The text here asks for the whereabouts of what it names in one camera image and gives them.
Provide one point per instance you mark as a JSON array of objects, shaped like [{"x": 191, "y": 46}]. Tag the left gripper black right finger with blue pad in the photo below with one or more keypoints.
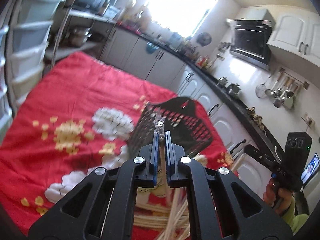
[{"x": 220, "y": 205}]

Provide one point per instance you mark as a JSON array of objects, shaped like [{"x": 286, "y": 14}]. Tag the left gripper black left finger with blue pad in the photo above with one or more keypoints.
[{"x": 102, "y": 205}]

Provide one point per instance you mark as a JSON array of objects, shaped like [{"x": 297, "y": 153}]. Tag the green sleeve forearm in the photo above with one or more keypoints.
[{"x": 294, "y": 221}]

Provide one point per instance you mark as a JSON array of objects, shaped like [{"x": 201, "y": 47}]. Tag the kitchen window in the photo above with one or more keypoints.
[{"x": 181, "y": 16}]

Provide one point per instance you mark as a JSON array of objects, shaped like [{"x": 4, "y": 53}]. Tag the right hand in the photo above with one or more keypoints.
[{"x": 271, "y": 194}]

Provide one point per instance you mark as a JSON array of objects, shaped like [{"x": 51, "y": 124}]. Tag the smartphone screen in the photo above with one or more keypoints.
[{"x": 310, "y": 169}]

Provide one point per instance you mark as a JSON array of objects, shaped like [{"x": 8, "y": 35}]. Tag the black countertop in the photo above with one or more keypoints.
[{"x": 263, "y": 138}]

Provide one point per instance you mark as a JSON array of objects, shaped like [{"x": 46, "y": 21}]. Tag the pile of wrapped chopsticks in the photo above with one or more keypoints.
[{"x": 162, "y": 212}]

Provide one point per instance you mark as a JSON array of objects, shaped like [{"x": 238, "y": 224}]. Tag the ginger root pile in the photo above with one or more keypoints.
[{"x": 257, "y": 119}]

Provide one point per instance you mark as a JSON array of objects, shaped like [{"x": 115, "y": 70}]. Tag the white lower cabinets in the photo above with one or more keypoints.
[{"x": 128, "y": 53}]

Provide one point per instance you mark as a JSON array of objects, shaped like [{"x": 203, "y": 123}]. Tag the hanging utensil rack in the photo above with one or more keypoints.
[{"x": 285, "y": 90}]

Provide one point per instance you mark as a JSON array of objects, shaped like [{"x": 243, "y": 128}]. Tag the red floral quilt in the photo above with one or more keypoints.
[{"x": 78, "y": 118}]

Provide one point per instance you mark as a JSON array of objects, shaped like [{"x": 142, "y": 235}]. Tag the black perforated utensil basket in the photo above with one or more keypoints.
[{"x": 187, "y": 129}]

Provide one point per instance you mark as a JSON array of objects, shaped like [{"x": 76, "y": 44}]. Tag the steel kettle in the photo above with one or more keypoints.
[{"x": 233, "y": 90}]

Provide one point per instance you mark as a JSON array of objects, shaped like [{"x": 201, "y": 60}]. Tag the left plastic drawer tower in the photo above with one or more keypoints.
[{"x": 6, "y": 111}]

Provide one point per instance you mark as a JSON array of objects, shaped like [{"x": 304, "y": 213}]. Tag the plastic drawer tower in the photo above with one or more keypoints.
[
  {"x": 6, "y": 111},
  {"x": 29, "y": 29}
]

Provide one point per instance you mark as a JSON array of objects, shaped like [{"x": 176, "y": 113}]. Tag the black range hood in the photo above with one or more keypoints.
[{"x": 249, "y": 37}]

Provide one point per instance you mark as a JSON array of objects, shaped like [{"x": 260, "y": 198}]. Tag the teal hanging bin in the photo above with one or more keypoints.
[{"x": 151, "y": 48}]

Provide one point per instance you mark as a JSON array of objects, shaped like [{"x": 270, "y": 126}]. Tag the stainless steel pot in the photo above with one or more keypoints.
[{"x": 79, "y": 35}]

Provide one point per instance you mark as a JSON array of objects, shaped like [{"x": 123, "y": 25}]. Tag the metal shelf rack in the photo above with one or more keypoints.
[{"x": 59, "y": 48}]

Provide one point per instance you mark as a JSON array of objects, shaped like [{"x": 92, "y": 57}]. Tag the right plastic drawer tower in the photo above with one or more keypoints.
[{"x": 29, "y": 29}]

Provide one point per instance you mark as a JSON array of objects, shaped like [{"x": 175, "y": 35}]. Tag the wire mesh strainer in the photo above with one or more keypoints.
[{"x": 261, "y": 88}]

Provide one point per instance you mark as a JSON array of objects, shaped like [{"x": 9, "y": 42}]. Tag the white upper wall cabinet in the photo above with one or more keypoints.
[{"x": 298, "y": 35}]

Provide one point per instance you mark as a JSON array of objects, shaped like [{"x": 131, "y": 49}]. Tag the small wall fan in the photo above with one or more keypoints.
[{"x": 204, "y": 39}]

